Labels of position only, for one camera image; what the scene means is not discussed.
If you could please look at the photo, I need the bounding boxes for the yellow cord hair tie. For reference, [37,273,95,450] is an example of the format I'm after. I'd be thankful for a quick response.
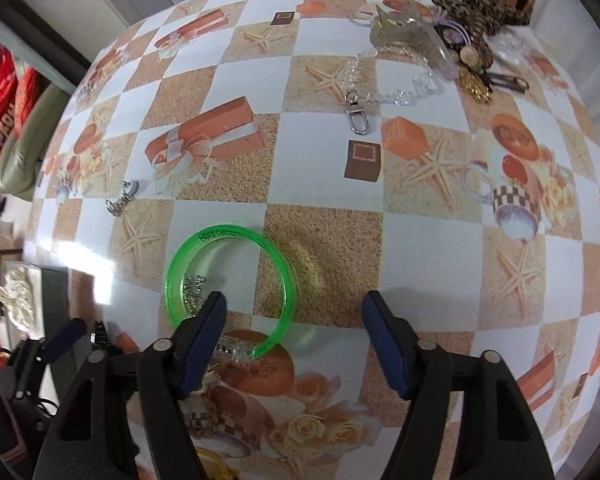
[194,446,240,480]

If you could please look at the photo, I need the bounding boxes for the green translucent bangle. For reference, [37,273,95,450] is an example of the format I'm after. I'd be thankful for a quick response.
[163,224,298,362]

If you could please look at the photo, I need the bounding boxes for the small black claw clip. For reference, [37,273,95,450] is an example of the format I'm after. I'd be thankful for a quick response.
[90,321,110,354]

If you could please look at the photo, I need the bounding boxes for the cream polka dot scrunchie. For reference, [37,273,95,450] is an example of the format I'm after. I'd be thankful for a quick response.
[0,266,35,332]

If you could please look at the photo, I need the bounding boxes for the silver chain earrings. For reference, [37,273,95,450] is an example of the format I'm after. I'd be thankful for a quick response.
[182,274,207,315]

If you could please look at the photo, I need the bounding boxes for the grey jewelry tray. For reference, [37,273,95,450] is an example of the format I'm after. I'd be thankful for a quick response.
[0,261,69,350]

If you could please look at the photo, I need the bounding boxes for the small silver charm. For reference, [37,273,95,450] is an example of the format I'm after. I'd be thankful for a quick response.
[105,180,140,218]

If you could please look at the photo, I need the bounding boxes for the green leather sofa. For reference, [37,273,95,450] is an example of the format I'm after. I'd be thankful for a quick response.
[0,84,70,202]

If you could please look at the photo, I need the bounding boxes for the red cushion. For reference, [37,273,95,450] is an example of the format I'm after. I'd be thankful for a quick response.
[0,44,50,145]

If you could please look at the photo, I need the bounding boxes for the checkered printed tablecloth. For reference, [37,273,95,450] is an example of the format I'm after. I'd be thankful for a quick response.
[24,0,600,479]

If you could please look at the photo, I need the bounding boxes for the gold charm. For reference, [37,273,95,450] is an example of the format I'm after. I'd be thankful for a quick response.
[457,68,491,103]

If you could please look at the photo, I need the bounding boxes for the leopard print bow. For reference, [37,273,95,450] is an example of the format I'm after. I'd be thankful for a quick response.
[429,0,530,68]

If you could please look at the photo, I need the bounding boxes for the clear crystal chain keyring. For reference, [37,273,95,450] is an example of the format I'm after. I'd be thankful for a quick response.
[337,44,444,136]

